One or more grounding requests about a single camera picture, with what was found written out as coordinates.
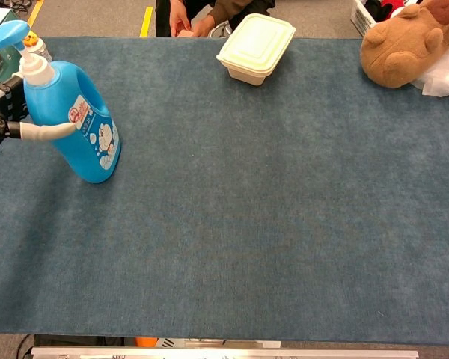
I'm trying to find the cream plastic lunch box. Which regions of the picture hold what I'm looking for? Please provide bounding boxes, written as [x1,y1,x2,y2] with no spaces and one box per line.
[216,13,297,87]

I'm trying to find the seated person dark clothes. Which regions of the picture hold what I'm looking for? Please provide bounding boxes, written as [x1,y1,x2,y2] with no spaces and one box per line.
[155,0,276,38]

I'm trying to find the small white bottle duck cap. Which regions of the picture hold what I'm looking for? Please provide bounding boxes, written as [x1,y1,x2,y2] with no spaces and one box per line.
[23,31,53,63]

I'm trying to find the blue felt table cloth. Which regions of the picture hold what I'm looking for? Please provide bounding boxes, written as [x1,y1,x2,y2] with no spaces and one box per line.
[0,36,449,346]

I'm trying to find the white storage bin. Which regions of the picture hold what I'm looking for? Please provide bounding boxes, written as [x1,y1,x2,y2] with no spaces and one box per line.
[350,0,379,37]

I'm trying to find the yellow floor tape strip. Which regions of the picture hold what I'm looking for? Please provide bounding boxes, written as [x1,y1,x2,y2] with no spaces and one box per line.
[139,6,154,38]
[26,0,45,29]

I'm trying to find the black floor cable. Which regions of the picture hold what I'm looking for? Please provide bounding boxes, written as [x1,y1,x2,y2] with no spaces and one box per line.
[16,334,34,359]

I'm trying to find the green cardboard box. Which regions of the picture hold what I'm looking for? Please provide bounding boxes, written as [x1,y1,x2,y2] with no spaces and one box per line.
[0,7,23,87]

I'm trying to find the blue detergent pump bottle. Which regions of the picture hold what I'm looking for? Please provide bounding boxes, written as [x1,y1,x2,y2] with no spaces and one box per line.
[0,19,123,184]

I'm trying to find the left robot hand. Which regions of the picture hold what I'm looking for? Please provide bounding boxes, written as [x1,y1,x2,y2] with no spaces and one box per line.
[0,73,78,165]

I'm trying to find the red black fabric item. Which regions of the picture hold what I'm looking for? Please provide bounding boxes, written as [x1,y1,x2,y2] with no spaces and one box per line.
[364,0,422,22]

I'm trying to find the brown plush toy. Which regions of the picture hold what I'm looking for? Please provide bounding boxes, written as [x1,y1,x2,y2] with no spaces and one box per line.
[359,0,449,89]

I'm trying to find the aluminium profile rail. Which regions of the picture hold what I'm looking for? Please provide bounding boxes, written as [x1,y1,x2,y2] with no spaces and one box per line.
[30,346,420,359]

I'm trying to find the white plastic bag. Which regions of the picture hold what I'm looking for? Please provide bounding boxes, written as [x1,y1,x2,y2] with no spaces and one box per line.
[411,43,449,98]

